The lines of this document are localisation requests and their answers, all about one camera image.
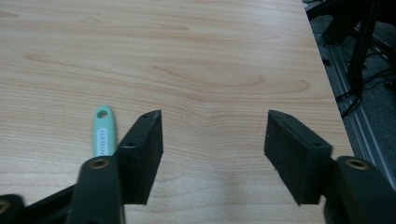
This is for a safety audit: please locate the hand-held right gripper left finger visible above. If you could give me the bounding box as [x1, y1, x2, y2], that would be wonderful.
[114, 109, 164, 206]

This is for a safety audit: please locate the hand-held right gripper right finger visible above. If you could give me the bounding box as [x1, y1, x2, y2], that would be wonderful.
[263, 109, 334, 206]

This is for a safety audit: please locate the black metal stand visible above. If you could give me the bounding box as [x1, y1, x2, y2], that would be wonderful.
[305, 0, 396, 96]

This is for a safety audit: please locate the mint green tool handle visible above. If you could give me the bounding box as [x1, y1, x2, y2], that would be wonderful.
[92, 105, 118, 159]

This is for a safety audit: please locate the aluminium floor rail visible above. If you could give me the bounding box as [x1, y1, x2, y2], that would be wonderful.
[323, 43, 396, 191]

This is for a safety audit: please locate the black cable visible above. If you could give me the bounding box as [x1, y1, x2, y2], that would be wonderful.
[334, 66, 396, 119]

